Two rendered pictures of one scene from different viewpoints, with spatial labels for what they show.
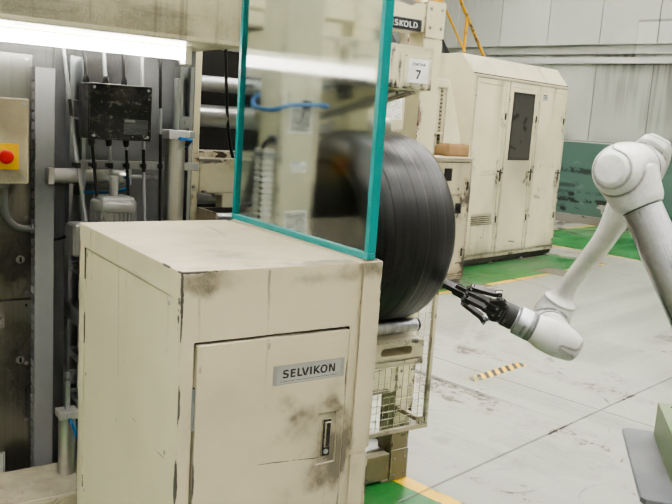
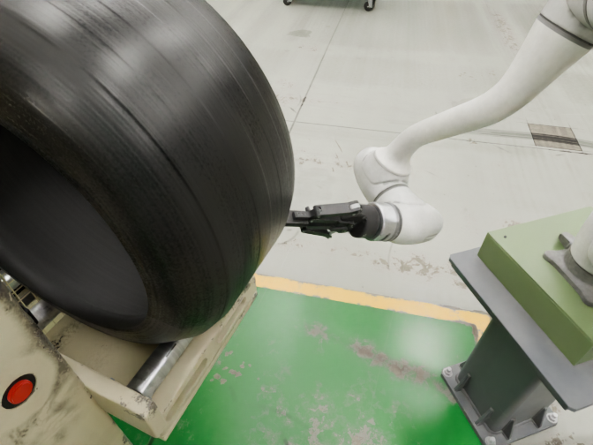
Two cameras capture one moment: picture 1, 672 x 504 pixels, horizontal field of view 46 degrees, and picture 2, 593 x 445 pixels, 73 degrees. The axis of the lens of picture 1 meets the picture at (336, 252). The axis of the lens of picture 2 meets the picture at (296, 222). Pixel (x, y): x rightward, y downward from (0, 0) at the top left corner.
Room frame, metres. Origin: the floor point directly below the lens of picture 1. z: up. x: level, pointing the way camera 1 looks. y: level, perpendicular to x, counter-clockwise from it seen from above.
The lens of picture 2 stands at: (1.85, -0.07, 1.58)
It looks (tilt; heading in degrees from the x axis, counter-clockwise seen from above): 43 degrees down; 328
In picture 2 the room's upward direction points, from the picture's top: straight up
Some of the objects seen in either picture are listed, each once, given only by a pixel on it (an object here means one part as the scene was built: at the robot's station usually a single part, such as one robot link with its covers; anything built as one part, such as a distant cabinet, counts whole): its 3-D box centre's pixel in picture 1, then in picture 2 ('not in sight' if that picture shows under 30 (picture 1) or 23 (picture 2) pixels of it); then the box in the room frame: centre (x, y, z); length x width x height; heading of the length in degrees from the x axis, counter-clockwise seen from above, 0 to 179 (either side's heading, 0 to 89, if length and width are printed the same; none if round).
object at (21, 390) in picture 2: not in sight; (18, 390); (2.23, 0.12, 1.06); 0.03 x 0.02 x 0.03; 124
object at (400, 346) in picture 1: (369, 350); (197, 338); (2.33, -0.12, 0.84); 0.36 x 0.09 x 0.06; 124
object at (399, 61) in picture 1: (342, 62); not in sight; (2.76, 0.02, 1.71); 0.61 x 0.25 x 0.15; 124
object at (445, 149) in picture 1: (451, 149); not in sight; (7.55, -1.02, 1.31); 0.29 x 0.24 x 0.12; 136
